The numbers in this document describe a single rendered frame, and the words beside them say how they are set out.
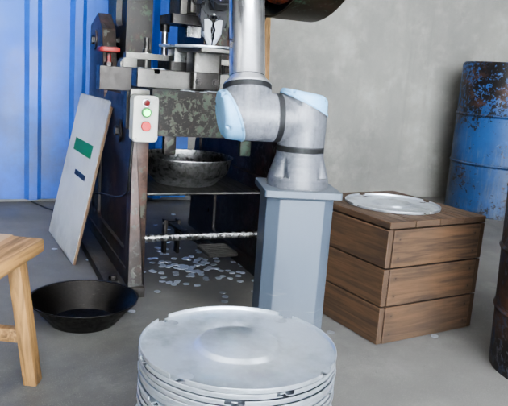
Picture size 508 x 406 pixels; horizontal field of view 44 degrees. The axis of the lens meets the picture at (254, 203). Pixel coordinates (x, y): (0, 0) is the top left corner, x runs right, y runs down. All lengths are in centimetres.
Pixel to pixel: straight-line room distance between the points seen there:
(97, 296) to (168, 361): 107
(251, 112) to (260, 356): 69
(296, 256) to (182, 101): 73
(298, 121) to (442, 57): 288
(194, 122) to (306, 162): 64
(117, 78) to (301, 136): 68
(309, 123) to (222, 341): 69
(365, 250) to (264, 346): 90
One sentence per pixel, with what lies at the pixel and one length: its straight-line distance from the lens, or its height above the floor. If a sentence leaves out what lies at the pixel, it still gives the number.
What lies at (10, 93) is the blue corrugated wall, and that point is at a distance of 330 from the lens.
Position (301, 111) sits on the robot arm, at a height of 63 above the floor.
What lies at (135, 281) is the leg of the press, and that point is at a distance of 203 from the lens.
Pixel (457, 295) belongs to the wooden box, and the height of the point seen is 11.
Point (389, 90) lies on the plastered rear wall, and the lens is 407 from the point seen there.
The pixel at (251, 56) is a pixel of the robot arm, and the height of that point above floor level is 75.
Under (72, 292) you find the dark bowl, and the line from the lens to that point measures 196.
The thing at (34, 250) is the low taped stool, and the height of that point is 32.
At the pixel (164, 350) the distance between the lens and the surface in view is 93.
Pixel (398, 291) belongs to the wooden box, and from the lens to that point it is 181.
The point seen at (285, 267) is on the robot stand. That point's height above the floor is 26.
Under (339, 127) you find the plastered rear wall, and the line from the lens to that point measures 389.
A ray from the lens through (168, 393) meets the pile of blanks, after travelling 87.
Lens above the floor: 71
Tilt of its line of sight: 11 degrees down
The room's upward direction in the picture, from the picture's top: 4 degrees clockwise
